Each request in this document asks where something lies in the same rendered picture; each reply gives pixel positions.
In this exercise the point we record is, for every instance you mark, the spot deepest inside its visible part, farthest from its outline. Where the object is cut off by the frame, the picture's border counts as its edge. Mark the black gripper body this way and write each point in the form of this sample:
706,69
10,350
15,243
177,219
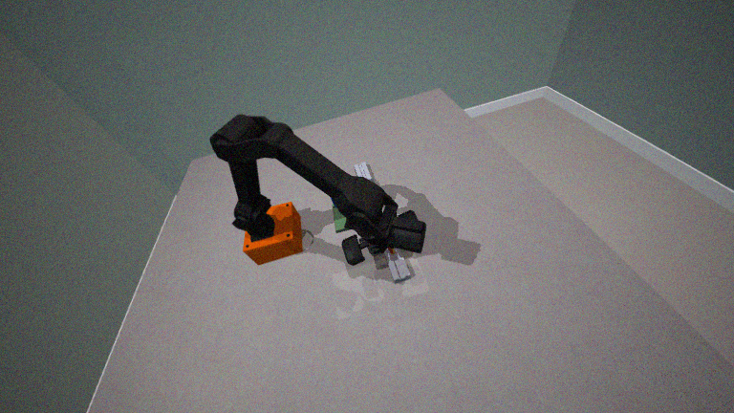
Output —
352,249

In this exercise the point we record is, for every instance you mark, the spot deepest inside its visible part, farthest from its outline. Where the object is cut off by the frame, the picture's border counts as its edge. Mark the green tray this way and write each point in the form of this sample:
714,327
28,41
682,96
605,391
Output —
340,220

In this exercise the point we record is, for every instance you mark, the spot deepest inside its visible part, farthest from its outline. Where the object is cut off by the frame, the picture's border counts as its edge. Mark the grey aluminum slotted rail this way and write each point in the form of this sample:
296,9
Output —
396,261

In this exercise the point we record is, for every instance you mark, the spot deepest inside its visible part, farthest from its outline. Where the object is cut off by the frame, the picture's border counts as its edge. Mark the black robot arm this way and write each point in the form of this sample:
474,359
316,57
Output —
244,140

